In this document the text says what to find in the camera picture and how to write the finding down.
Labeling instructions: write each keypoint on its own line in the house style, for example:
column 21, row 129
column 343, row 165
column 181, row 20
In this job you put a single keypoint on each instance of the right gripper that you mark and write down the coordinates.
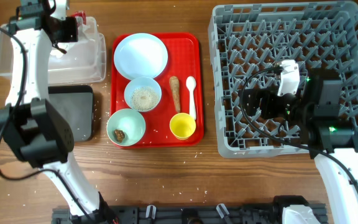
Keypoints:
column 269, row 96

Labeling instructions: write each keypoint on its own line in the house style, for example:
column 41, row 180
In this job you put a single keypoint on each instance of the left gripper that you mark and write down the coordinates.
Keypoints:
column 71, row 25

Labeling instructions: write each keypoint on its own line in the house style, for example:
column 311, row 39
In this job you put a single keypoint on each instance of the yellow plastic cup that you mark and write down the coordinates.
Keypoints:
column 182, row 126

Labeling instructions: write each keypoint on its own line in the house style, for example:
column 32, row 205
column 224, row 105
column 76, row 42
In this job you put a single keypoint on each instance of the white rice pile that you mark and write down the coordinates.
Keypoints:
column 144, row 98

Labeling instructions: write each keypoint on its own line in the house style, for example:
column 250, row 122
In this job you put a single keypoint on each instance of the light blue bowl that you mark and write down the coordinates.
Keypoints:
column 137, row 83

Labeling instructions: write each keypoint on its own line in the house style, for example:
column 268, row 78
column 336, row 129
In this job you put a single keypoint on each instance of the mint green bowl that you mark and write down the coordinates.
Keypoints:
column 131, row 122

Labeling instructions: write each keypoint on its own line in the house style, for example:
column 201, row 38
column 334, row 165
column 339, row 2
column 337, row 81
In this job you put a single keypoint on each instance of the brown food scrap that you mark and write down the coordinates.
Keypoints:
column 119, row 134

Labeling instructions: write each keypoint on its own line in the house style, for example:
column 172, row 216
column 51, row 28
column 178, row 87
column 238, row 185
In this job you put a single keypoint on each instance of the red snack wrapper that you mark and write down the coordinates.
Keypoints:
column 80, row 17

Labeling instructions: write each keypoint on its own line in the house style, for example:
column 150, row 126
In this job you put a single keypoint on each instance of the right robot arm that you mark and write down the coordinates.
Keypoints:
column 332, row 142

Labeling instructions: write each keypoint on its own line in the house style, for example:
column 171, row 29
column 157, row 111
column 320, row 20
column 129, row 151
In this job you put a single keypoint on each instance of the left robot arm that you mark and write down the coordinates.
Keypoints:
column 33, row 129

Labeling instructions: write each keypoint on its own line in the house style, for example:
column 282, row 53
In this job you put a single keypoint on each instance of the grey dishwasher rack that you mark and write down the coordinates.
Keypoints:
column 247, row 38

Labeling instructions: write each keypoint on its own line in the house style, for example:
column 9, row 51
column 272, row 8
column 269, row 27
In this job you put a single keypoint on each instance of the clear plastic bin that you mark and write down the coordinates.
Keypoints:
column 84, row 61

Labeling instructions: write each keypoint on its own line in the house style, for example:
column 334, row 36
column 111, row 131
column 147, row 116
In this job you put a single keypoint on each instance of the white plastic spoon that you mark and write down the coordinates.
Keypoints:
column 191, row 85

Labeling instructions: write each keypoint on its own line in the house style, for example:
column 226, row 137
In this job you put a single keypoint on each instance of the red serving tray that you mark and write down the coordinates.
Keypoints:
column 183, row 61

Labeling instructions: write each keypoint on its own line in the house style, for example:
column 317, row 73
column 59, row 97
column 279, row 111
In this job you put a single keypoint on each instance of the black plastic tray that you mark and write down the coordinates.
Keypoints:
column 76, row 106

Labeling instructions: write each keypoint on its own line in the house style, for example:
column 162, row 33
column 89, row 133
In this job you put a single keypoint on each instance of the brown carrot-shaped food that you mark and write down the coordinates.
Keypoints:
column 175, row 89

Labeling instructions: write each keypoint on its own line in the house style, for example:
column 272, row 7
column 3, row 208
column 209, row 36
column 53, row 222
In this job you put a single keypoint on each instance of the light blue plate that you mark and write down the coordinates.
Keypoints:
column 140, row 55

